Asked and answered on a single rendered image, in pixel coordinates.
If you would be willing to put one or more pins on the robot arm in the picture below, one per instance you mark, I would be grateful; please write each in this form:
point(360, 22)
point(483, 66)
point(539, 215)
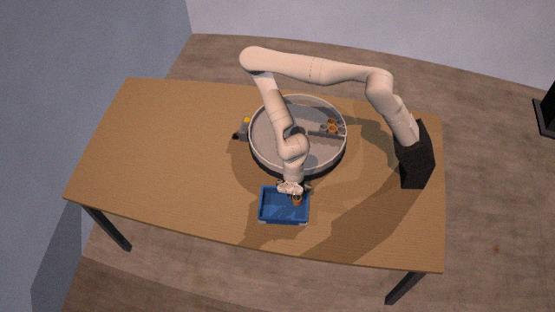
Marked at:
point(294, 149)

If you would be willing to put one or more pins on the dark blue open crate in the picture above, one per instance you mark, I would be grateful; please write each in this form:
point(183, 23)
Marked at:
point(277, 206)

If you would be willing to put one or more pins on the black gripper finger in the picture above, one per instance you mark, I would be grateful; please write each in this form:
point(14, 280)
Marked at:
point(279, 182)
point(306, 190)

